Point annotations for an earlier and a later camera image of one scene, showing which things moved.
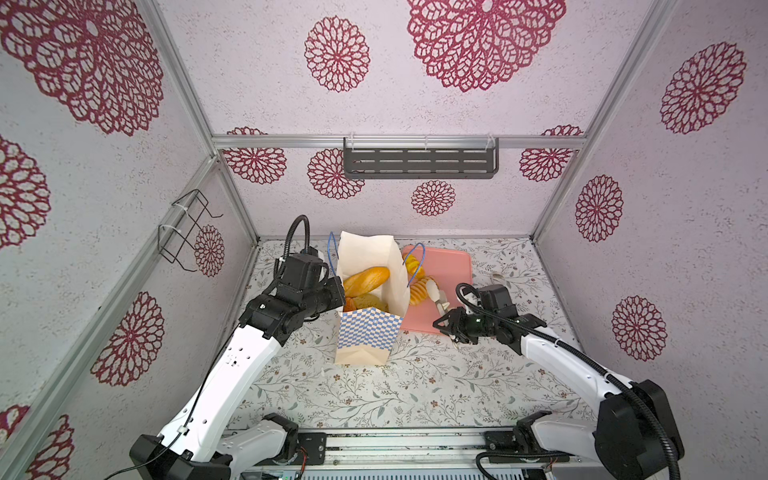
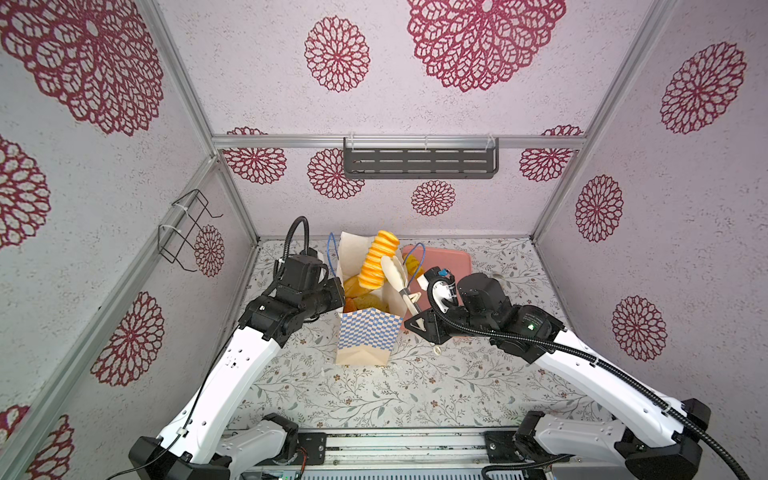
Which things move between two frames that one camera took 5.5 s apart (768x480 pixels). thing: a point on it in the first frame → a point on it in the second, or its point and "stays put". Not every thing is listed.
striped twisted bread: (418, 290) → (371, 275)
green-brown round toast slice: (367, 300) stays put
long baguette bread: (365, 281) stays put
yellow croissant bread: (412, 265) stays put
